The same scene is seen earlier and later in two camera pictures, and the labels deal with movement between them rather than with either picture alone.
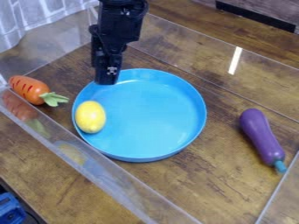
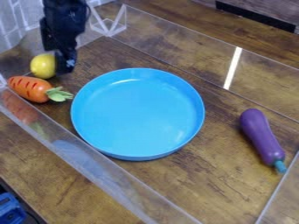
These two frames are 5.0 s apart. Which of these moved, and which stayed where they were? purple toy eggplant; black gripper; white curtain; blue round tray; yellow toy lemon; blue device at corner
Moved: yellow toy lemon; black gripper
Stayed: white curtain; blue round tray; purple toy eggplant; blue device at corner
